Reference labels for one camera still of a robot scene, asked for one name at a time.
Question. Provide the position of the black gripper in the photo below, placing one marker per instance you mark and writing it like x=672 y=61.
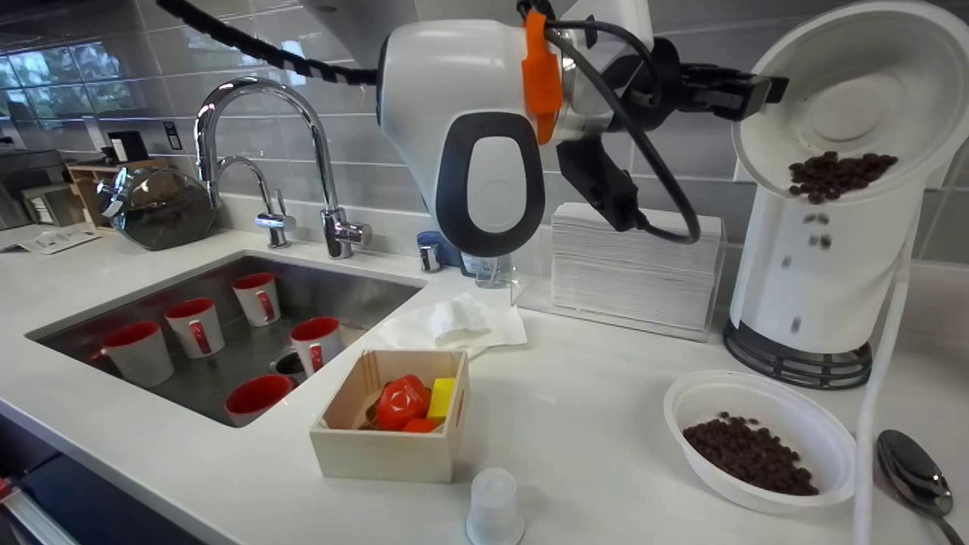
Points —
x=656 y=86

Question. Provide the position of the coffee beans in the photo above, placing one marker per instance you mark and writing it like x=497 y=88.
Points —
x=827 y=177
x=751 y=452

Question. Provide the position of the small white bowl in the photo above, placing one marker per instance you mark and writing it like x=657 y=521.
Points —
x=875 y=78

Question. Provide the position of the small translucent plastic cup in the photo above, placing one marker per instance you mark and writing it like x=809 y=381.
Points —
x=494 y=511

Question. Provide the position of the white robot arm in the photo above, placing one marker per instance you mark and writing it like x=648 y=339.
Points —
x=470 y=96

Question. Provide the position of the large white bowl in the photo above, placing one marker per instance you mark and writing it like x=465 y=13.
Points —
x=801 y=423

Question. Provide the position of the coffee beans in large bowl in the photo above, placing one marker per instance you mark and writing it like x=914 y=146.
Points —
x=751 y=452

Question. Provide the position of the stack of folded napkins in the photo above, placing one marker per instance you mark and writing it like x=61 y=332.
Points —
x=633 y=278

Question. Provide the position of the paper towel roll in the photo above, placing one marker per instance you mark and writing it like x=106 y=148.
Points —
x=815 y=278

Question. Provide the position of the black paper towel holder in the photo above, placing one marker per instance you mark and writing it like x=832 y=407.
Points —
x=798 y=368

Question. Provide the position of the clear soap dispenser bottle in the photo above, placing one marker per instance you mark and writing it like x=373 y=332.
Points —
x=488 y=270

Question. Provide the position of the blue sponge holder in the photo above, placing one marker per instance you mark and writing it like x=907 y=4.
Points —
x=434 y=253

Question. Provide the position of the white cloth on counter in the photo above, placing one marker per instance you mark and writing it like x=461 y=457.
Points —
x=457 y=325

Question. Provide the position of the chrome kitchen faucet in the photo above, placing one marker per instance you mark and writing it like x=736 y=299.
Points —
x=341 y=234

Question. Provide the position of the black metal spoon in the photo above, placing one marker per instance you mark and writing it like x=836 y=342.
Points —
x=914 y=478

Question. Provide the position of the yellow block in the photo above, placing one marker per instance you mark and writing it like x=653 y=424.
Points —
x=439 y=397

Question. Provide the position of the wooden box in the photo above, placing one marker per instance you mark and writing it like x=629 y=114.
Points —
x=352 y=445

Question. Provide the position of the small chrome tap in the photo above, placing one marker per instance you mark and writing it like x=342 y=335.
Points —
x=273 y=215

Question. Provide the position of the red white mug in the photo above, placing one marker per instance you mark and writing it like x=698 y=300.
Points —
x=257 y=395
x=199 y=328
x=257 y=299
x=141 y=353
x=317 y=339

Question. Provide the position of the dark bag of goods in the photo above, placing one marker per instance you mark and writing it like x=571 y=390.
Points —
x=159 y=208

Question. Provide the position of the stainless steel sink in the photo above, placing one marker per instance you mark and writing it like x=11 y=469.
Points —
x=249 y=353

